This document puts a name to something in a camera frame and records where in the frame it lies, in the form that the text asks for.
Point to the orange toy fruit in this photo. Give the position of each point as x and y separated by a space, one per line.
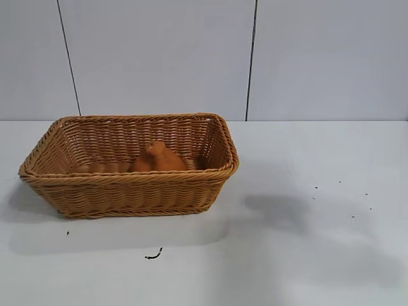
159 161

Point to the brown woven wicker basket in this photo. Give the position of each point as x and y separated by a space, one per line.
127 191

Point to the small black curved scrap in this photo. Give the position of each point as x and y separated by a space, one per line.
155 255

